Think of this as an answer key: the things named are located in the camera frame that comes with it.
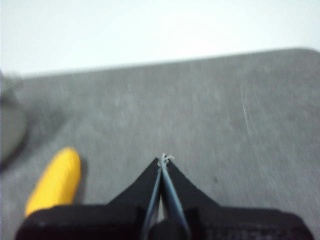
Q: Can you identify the pale green electric pot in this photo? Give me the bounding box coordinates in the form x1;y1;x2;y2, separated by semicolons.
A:
0;69;29;173

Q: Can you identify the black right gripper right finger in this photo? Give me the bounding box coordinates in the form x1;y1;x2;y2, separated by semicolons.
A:
162;158;316;240

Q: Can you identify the yellow corn cob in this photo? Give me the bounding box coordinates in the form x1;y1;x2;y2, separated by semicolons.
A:
24;146;82;218

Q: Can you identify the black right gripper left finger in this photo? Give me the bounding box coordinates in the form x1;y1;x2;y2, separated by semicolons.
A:
14;156;164;240

